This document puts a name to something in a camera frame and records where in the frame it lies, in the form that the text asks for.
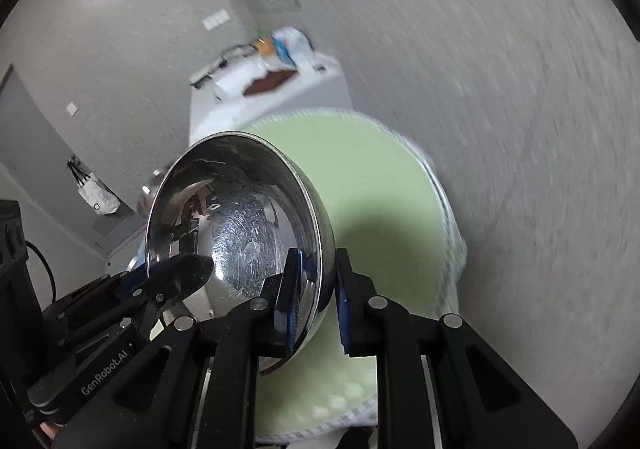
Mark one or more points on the grey door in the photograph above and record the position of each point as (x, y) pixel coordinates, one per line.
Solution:
(30, 139)

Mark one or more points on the round green drying mat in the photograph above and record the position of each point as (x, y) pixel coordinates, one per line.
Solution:
(380, 199)

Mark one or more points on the blue and white bag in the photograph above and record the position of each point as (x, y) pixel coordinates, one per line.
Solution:
(292, 45)

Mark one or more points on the orange packet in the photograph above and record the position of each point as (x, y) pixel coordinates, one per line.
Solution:
(263, 47)

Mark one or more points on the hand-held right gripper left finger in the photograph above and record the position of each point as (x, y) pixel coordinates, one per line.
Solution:
(295, 299)

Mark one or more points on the brown cloth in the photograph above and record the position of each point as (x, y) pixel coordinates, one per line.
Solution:
(267, 83)

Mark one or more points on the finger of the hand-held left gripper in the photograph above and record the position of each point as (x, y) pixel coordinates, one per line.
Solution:
(100, 309)
(182, 271)

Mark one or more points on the white wall switch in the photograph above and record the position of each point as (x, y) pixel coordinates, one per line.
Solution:
(72, 108)
(216, 20)

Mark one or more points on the stainless steel bowl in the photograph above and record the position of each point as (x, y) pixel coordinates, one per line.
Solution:
(250, 229)

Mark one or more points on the white hanging bag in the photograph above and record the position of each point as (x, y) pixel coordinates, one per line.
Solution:
(97, 194)

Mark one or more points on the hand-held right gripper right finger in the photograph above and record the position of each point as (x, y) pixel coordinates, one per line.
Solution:
(343, 309)

